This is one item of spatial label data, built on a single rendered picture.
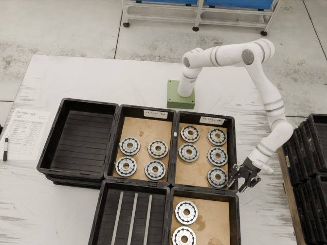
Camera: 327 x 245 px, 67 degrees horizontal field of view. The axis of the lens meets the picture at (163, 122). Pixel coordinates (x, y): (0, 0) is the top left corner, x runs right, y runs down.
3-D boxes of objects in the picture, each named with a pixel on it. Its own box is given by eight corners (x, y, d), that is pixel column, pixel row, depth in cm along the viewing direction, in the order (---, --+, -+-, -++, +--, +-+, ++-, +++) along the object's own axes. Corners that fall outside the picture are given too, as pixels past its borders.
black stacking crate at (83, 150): (68, 109, 139) (63, 97, 129) (121, 115, 139) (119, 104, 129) (45, 178, 120) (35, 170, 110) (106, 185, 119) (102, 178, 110)
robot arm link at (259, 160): (253, 166, 96) (263, 153, 94) (244, 152, 107) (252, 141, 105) (271, 175, 98) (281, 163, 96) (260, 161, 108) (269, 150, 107)
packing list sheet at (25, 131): (12, 108, 151) (12, 107, 150) (51, 110, 151) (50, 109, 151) (-8, 159, 134) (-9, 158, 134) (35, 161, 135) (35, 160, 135)
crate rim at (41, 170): (63, 99, 131) (62, 96, 129) (119, 106, 131) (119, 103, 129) (37, 172, 111) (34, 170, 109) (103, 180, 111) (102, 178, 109)
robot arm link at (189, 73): (198, 43, 131) (191, 65, 145) (184, 49, 127) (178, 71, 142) (209, 54, 127) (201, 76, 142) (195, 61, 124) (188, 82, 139)
